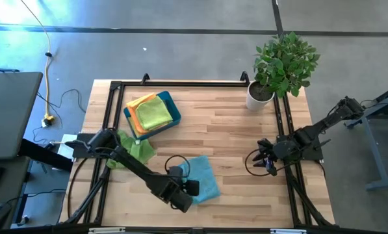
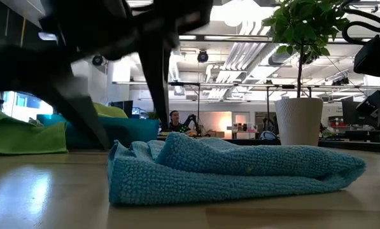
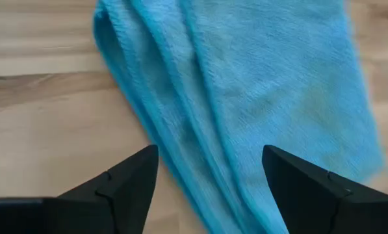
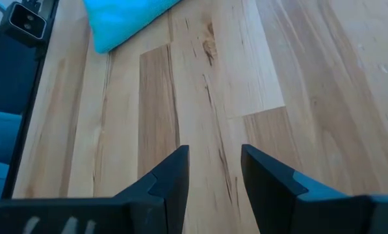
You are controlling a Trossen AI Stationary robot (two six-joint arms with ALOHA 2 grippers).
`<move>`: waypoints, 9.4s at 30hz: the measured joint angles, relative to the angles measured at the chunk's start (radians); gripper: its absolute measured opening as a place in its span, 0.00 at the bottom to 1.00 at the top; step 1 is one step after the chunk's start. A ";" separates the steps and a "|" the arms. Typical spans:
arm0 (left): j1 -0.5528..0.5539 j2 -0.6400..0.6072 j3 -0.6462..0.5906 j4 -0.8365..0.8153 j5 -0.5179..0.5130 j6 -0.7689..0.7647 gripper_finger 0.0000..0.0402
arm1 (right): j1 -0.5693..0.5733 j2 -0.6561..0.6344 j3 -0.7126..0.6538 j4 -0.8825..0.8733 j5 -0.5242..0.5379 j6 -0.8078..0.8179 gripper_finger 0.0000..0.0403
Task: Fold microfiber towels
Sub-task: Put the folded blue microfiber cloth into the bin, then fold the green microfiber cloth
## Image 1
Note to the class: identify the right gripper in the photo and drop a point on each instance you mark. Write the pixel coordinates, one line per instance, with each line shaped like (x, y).
(279, 150)

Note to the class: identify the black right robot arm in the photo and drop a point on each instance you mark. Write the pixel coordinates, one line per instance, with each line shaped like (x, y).
(314, 133)

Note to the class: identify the orange microfiber towel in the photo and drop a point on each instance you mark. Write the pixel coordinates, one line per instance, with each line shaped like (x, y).
(133, 113)

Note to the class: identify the grass green microfiber towel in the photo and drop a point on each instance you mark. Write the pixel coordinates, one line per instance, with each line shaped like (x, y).
(138, 149)

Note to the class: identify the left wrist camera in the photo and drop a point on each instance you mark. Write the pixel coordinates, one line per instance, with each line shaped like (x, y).
(175, 172)

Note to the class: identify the white power box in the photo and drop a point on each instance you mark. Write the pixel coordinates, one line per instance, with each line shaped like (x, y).
(64, 150)

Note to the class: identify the black angled beam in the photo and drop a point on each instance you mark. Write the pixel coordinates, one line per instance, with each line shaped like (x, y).
(47, 156)

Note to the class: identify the teal plastic bin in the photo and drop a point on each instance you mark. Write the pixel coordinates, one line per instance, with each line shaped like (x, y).
(175, 113)

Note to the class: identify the lime green microfiber towel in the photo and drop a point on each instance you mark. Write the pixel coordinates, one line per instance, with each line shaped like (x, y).
(153, 113)

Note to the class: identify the grey metal stand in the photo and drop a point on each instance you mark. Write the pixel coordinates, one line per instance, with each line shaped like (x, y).
(374, 149)

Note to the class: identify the white ribbed plant pot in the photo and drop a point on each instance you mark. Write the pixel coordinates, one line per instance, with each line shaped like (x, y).
(253, 103)

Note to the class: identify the dark grey desk top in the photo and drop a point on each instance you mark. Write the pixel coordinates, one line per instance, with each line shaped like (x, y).
(11, 113)

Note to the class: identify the green leafy plant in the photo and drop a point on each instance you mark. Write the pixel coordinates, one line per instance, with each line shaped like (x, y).
(284, 61)

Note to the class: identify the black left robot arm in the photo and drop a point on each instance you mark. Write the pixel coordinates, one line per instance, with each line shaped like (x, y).
(138, 167)

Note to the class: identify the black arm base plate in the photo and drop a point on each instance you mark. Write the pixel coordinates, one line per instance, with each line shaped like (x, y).
(80, 148)
(314, 151)

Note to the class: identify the silver frame bracket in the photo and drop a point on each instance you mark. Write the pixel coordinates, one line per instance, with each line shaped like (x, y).
(106, 230)
(288, 231)

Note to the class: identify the yellow plug power strip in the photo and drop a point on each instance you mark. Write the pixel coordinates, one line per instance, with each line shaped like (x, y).
(47, 119)

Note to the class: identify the blue microfiber towel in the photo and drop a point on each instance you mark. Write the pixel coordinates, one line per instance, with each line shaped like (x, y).
(201, 178)

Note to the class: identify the black aluminium table frame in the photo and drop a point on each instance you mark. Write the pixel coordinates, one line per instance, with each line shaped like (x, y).
(197, 84)

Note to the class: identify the grey desk with keyboard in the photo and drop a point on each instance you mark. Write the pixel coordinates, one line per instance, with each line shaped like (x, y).
(15, 175)

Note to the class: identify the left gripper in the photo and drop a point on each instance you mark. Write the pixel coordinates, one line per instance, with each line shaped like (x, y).
(177, 195)

